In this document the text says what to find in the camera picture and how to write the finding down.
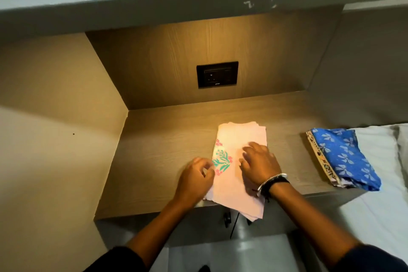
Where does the person's right hand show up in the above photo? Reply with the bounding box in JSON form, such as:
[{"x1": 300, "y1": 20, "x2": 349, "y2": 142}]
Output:
[{"x1": 239, "y1": 141, "x2": 283, "y2": 192}]

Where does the person's left hand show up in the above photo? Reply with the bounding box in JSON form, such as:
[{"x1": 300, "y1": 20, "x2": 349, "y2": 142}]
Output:
[{"x1": 173, "y1": 157, "x2": 216, "y2": 211}]

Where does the pink cloth with flowers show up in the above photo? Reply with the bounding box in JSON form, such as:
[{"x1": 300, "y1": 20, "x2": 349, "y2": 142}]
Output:
[{"x1": 203, "y1": 121, "x2": 268, "y2": 222}]

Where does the person's left forearm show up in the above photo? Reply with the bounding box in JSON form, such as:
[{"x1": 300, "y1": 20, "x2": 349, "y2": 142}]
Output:
[{"x1": 126, "y1": 198, "x2": 194, "y2": 267}]

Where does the person's right forearm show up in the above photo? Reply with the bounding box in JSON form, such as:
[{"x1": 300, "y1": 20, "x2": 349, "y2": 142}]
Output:
[{"x1": 270, "y1": 182, "x2": 362, "y2": 267}]

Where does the blue floral folded cloth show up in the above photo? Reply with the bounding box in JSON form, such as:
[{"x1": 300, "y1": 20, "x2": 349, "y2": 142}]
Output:
[{"x1": 306, "y1": 128, "x2": 382, "y2": 192}]

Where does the dark left sleeve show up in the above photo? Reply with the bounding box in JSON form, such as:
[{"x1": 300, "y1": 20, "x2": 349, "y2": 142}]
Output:
[{"x1": 84, "y1": 246, "x2": 149, "y2": 272}]

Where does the dark sleeve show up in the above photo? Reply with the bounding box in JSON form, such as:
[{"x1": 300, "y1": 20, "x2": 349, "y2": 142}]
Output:
[
  {"x1": 84, "y1": 246, "x2": 149, "y2": 272},
  {"x1": 331, "y1": 244, "x2": 408, "y2": 272}
]

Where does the white bed sheet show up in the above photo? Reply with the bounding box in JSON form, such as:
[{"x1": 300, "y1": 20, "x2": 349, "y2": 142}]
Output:
[{"x1": 319, "y1": 125, "x2": 408, "y2": 264}]

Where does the dark right sleeve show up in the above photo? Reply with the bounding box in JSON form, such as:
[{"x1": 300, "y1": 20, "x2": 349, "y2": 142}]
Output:
[{"x1": 331, "y1": 244, "x2": 408, "y2": 272}]

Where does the white pillow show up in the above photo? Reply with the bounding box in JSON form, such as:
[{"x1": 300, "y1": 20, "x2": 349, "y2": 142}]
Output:
[{"x1": 395, "y1": 123, "x2": 408, "y2": 183}]

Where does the silver bead bracelet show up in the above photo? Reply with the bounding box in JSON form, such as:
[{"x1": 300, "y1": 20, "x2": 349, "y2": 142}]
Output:
[{"x1": 256, "y1": 173, "x2": 288, "y2": 193}]

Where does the black thread bracelet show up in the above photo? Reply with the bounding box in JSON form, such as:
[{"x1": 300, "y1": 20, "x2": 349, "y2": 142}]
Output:
[{"x1": 261, "y1": 176, "x2": 291, "y2": 201}]

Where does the black wall socket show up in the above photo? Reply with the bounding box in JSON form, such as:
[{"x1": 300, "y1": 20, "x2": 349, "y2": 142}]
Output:
[{"x1": 196, "y1": 61, "x2": 239, "y2": 89}]

